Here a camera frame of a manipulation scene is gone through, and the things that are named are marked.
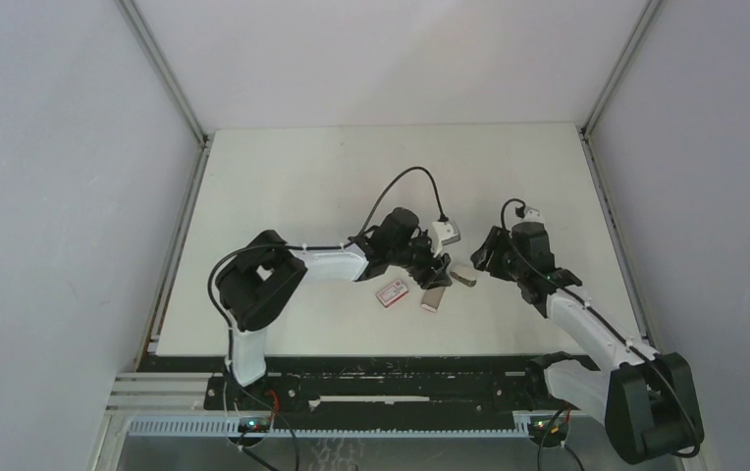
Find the right black camera cable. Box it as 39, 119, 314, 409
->
500, 197, 703, 459

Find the left circuit board with wires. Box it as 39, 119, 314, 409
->
222, 389, 281, 470

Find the left black camera cable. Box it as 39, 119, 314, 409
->
355, 166, 449, 245

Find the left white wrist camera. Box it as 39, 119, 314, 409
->
429, 220, 461, 257

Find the black camera cable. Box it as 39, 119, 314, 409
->
500, 197, 703, 459
355, 166, 449, 245

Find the cardboard staple box tray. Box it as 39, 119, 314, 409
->
420, 287, 447, 313

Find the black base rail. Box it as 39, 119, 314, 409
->
203, 355, 562, 434

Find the red white staple box sleeve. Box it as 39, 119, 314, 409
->
376, 280, 409, 308

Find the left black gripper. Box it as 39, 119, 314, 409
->
388, 231, 452, 290

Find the circuit board with wires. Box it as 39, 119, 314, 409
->
529, 400, 585, 471
222, 389, 281, 470

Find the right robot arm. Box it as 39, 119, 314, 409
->
470, 221, 705, 464

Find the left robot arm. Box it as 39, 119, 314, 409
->
206, 207, 460, 409

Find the right circuit board with wires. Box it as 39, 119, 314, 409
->
529, 400, 585, 471

